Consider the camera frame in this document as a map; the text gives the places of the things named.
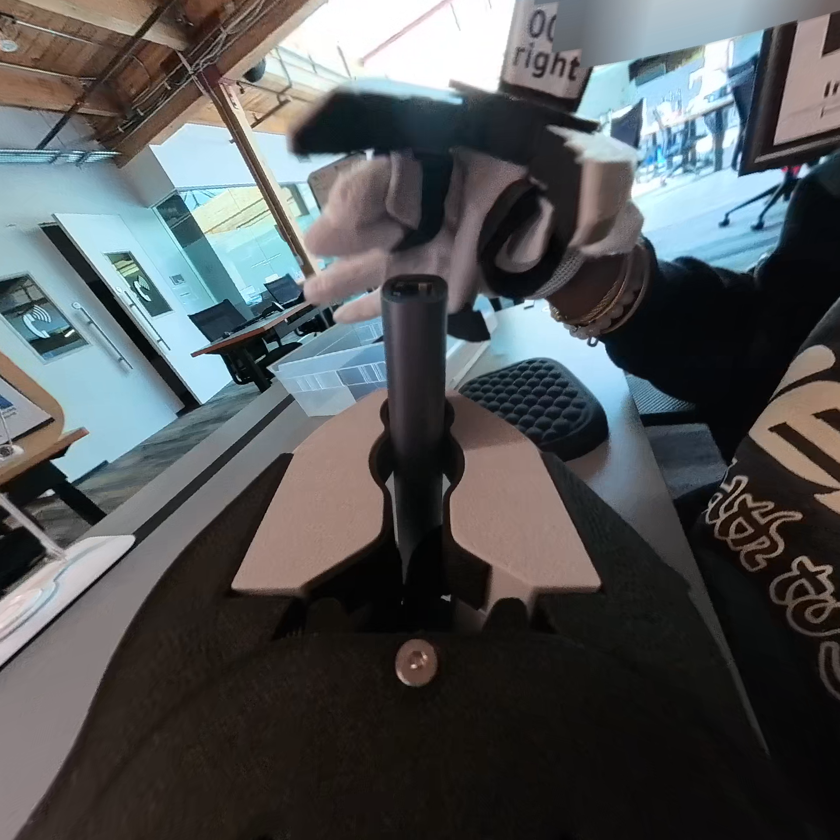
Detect person's black printed shirt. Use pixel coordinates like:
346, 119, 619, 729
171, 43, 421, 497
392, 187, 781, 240
689, 315, 840, 840

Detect black mesh chair armrest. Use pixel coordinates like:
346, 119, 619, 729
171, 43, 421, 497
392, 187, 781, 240
626, 374, 700, 427

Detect person's right forearm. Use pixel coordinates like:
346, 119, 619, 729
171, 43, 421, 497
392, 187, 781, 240
548, 151, 840, 460

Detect grey usb hub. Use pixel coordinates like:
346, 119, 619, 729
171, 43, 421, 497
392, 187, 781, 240
381, 276, 450, 572

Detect white plastic bin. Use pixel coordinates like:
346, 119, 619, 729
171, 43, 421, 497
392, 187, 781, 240
272, 322, 490, 417

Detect black flat pouch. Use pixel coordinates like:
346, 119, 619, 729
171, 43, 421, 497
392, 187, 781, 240
448, 307, 493, 342

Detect instruction poster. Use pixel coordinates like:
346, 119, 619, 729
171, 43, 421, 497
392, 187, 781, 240
0, 354, 67, 460

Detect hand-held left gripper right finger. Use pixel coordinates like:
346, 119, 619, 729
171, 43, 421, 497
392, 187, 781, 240
446, 390, 603, 610

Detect black red office chair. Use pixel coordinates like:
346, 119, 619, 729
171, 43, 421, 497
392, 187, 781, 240
718, 164, 808, 231

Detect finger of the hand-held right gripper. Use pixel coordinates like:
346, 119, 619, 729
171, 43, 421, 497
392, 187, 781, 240
290, 77, 463, 160

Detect wooden office desk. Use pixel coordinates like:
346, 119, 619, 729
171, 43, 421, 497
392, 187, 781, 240
192, 302, 329, 388

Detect gold dark wall picture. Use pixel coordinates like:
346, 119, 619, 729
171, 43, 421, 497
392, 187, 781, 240
105, 251, 173, 318

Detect person's right hand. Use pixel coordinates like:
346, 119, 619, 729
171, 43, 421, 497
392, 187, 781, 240
305, 147, 644, 326

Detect black framed tag sign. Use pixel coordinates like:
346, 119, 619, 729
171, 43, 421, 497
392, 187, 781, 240
738, 13, 840, 177

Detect long wooden table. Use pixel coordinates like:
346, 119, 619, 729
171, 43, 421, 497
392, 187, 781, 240
0, 427, 106, 526

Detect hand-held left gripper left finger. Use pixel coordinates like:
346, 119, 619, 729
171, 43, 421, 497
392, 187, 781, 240
230, 388, 399, 598

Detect black bumpy round mat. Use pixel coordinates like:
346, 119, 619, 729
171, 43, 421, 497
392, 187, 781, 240
457, 357, 610, 462

